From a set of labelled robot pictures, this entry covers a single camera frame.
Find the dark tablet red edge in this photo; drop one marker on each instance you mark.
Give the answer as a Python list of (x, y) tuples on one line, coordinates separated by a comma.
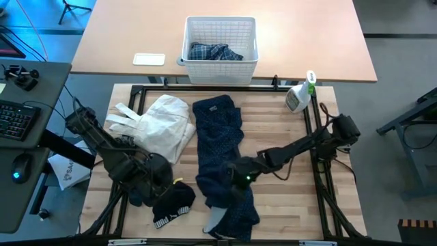
[(8, 49)]

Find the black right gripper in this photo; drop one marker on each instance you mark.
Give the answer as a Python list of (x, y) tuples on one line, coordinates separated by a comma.
[(246, 171)]

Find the blue plaid shirt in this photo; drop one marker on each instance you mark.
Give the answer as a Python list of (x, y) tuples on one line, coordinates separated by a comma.
[(213, 52)]

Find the black desk clamp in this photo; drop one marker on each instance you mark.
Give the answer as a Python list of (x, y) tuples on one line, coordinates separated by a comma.
[(20, 77)]

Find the dark grey metal stand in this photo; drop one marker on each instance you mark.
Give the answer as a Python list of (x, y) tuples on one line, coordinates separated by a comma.
[(409, 116)]

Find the dark grey desk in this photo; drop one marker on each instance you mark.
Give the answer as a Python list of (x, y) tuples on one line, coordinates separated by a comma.
[(20, 205)]

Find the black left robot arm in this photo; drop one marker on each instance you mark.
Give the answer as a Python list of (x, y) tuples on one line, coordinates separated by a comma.
[(102, 143)]

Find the navy garment white lettered waistband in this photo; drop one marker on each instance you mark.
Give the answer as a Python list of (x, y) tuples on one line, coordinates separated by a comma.
[(174, 201)]

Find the cream white garment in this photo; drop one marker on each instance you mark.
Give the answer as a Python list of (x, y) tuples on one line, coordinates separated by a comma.
[(160, 126)]

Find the flat white rectangular tray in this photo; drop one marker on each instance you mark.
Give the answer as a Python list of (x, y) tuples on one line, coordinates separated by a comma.
[(149, 59)]

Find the white spray bottle green trigger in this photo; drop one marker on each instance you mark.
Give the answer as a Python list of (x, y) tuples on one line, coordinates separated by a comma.
[(298, 99)]

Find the black computer mouse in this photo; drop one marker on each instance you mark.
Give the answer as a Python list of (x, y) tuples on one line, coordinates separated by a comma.
[(21, 169)]

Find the black desk support bar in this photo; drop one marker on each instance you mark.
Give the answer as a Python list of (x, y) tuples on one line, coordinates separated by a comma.
[(65, 150)]

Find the dark plain fleece garment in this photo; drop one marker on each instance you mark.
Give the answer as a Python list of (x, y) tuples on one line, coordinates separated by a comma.
[(134, 200)]

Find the navy dotted garment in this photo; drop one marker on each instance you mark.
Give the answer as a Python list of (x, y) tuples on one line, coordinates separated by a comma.
[(218, 136)]

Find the small black knob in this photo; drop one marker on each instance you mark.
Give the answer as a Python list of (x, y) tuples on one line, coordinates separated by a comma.
[(43, 214)]

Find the white plastic laundry basket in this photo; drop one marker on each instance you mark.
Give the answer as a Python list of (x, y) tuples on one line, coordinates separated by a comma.
[(222, 73)]

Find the black metal table frame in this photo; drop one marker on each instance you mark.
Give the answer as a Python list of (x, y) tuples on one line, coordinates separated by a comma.
[(266, 88)]

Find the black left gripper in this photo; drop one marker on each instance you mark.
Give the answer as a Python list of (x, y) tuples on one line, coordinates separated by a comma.
[(155, 177)]

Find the black tripod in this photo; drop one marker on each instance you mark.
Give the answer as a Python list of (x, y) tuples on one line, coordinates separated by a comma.
[(70, 8)]

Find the silver metal bracket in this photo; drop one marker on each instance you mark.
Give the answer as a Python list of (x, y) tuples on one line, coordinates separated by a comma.
[(126, 242), (317, 243)]

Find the black box orange stripes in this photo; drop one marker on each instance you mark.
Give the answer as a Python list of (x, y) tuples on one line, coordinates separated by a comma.
[(418, 229)]

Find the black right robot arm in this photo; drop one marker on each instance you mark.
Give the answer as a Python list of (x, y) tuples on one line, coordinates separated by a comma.
[(307, 143)]

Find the tan wooden desk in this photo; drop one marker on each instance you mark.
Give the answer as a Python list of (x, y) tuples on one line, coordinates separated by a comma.
[(307, 41)]

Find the backlit black keyboard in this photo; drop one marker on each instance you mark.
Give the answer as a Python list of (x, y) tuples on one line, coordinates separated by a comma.
[(15, 119)]

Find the grey desk grommet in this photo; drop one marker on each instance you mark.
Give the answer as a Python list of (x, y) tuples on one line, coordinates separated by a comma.
[(179, 61)]

